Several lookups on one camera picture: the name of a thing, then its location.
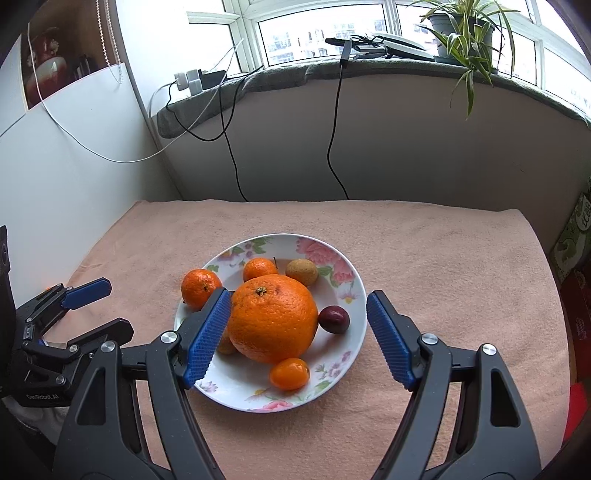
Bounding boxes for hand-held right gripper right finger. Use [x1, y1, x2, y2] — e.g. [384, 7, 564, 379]
[366, 290, 541, 480]

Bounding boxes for white flat device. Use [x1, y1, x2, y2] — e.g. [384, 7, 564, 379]
[376, 32, 435, 61]

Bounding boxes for green windowsill cloth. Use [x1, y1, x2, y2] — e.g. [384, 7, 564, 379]
[156, 60, 591, 139]

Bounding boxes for red box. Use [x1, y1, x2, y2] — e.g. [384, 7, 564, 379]
[561, 268, 591, 444]

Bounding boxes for green printed cardboard box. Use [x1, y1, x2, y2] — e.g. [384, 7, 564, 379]
[549, 178, 591, 287]

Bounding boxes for black clip device cable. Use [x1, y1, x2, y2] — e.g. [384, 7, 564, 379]
[327, 58, 349, 200]

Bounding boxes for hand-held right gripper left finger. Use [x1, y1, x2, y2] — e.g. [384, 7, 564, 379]
[53, 287, 232, 480]

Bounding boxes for black clip device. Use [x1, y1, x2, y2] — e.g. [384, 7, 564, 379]
[325, 34, 386, 68]

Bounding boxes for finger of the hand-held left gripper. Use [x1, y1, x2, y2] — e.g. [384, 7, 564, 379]
[23, 318, 135, 388]
[17, 278, 112, 334]

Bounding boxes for long white cable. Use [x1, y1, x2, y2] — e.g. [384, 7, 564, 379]
[27, 21, 245, 163]

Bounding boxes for pink blanket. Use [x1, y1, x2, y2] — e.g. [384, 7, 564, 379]
[44, 198, 571, 480]

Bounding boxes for large orange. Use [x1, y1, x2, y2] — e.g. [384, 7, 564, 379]
[228, 275, 319, 365]

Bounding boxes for black power cable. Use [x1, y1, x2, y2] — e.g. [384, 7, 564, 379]
[165, 69, 266, 203]

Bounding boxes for white floral plate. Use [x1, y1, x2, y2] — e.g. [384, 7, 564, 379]
[173, 233, 368, 412]

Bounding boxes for potted spider plant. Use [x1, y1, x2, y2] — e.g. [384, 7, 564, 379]
[405, 0, 522, 121]

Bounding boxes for white plug chargers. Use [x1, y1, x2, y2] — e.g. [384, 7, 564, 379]
[174, 69, 204, 95]

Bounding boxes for short white charger cable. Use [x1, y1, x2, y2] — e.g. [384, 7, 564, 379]
[148, 82, 178, 121]

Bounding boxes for mandarin with stem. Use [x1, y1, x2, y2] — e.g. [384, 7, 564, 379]
[243, 257, 279, 283]

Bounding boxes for round smooth mandarin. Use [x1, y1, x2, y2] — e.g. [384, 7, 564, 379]
[180, 269, 223, 310]

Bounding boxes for wall poster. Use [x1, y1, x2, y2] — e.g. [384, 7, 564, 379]
[21, 0, 112, 112]

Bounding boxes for small orange kumquat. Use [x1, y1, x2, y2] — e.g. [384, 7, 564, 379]
[270, 357, 310, 391]

